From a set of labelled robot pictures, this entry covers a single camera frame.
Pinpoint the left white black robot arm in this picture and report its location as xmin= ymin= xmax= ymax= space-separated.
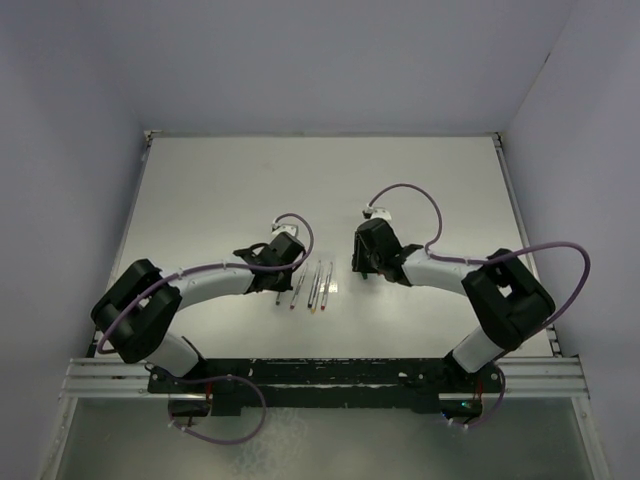
xmin=90 ymin=231 xmax=307 ymax=392

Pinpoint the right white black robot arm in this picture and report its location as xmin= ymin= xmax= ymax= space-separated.
xmin=352 ymin=218 xmax=556 ymax=391

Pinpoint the red whiteboard marker pen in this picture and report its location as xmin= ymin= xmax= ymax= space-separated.
xmin=320 ymin=261 xmax=334 ymax=311

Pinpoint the purple whiteboard marker pen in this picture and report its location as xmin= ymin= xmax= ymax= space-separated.
xmin=289 ymin=264 xmax=309 ymax=310

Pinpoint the blue whiteboard marker pen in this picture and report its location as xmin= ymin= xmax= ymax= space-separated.
xmin=306 ymin=260 xmax=322 ymax=309

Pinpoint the yellow whiteboard marker pen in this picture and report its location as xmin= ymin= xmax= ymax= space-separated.
xmin=310 ymin=263 xmax=324 ymax=314

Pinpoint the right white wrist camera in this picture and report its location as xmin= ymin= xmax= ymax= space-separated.
xmin=362 ymin=205 xmax=392 ymax=222

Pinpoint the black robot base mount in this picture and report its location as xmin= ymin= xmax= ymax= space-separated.
xmin=147 ymin=358 xmax=505 ymax=419

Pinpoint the lower purple cable loop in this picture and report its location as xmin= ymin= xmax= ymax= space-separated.
xmin=167 ymin=374 xmax=268 ymax=446

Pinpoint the aluminium frame rail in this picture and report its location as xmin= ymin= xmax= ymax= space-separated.
xmin=61 ymin=357 xmax=149 ymax=399

